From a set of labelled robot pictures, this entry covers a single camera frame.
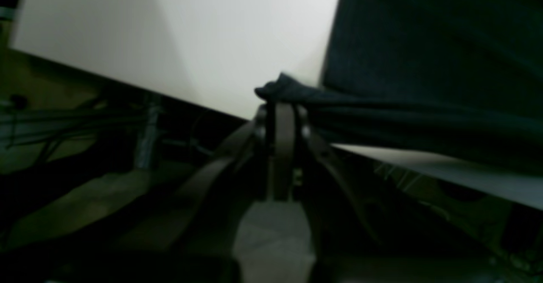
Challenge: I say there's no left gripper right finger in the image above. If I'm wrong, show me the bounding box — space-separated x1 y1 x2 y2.
293 105 505 283

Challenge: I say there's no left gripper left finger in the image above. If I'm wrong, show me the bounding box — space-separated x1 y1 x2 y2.
51 103 296 283

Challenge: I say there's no black t-shirt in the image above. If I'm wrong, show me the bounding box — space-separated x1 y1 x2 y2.
255 0 543 174

